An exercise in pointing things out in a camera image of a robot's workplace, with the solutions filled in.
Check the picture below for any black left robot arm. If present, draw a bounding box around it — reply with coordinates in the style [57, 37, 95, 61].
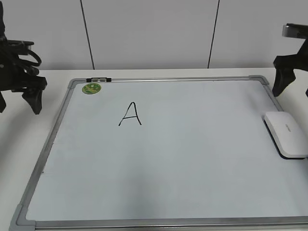
[0, 4, 47, 115]

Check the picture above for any round green magnet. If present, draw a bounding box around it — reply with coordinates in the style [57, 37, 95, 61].
[82, 83, 102, 94]

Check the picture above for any white whiteboard eraser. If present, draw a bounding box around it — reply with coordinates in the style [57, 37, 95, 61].
[264, 111, 308, 159]

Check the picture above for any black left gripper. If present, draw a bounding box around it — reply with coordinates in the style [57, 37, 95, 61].
[0, 39, 47, 115]

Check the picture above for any white board with grey frame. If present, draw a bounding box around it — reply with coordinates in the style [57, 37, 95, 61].
[10, 76, 308, 231]

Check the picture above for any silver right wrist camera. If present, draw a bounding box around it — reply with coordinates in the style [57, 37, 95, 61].
[282, 23, 308, 39]

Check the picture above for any black marker clip on frame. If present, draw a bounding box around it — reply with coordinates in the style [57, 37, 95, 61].
[86, 77, 112, 83]

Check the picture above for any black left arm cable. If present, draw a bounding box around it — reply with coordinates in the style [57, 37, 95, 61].
[14, 49, 43, 75]

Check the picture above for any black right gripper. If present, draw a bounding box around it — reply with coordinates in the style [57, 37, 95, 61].
[272, 39, 308, 97]

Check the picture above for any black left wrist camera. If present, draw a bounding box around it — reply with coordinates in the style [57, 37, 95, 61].
[8, 40, 34, 52]

